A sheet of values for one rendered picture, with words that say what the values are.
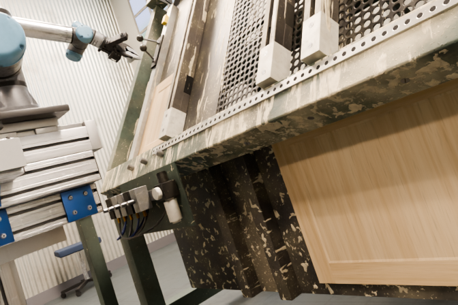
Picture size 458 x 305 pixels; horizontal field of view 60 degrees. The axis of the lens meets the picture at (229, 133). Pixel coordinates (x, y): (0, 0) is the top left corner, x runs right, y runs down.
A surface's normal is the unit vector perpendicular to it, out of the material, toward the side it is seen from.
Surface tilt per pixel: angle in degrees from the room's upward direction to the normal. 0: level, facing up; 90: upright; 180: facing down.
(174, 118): 90
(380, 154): 90
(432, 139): 90
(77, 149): 90
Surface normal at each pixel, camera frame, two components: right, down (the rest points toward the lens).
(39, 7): 0.68, -0.29
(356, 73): -0.79, -0.36
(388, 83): -0.14, 0.89
